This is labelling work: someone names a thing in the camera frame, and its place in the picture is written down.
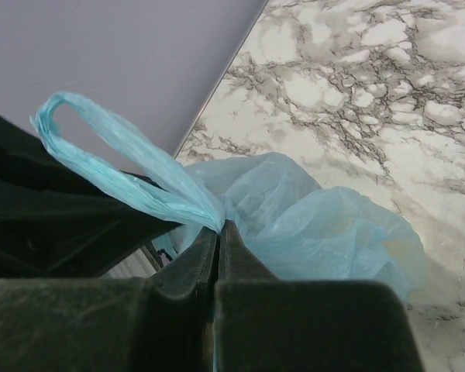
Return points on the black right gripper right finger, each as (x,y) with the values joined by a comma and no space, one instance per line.
(263,323)

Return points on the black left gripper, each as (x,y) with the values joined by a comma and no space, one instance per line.
(54,223)

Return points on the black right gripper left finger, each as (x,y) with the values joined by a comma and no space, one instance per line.
(160,323)

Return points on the light blue plastic bag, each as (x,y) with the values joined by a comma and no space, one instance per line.
(296,228)

